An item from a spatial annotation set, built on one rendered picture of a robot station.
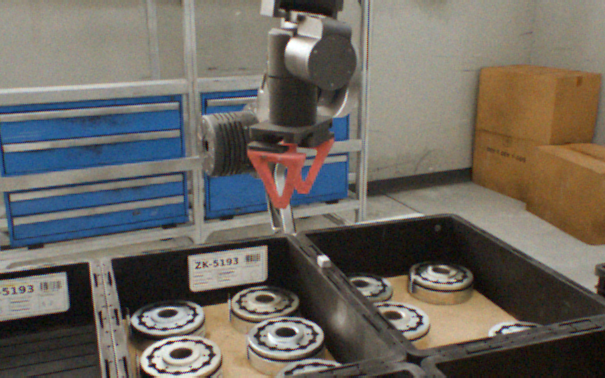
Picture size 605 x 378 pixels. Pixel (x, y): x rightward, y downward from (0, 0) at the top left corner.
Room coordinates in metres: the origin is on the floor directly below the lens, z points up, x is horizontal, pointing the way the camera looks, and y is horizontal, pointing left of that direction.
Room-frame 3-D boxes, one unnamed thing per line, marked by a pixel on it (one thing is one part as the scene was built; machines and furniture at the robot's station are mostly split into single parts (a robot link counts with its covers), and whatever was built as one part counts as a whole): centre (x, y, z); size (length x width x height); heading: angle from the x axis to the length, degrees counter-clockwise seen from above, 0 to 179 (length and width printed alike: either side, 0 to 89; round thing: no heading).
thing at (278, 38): (0.76, 0.00, 1.24); 0.07 x 0.06 x 0.07; 25
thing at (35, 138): (2.56, 0.80, 0.60); 0.72 x 0.03 x 0.56; 115
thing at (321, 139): (0.78, 0.00, 1.10); 0.07 x 0.07 x 0.09; 64
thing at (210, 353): (0.73, 0.15, 0.86); 0.10 x 0.10 x 0.01
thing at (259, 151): (0.75, 0.01, 1.10); 0.07 x 0.07 x 0.09; 64
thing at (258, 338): (0.78, 0.01, 0.86); 0.10 x 0.10 x 0.01
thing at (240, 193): (2.90, 0.07, 0.60); 0.72 x 0.03 x 0.56; 115
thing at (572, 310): (0.85, -0.20, 0.87); 0.40 x 0.30 x 0.11; 19
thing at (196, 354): (0.73, 0.15, 0.86); 0.05 x 0.05 x 0.01
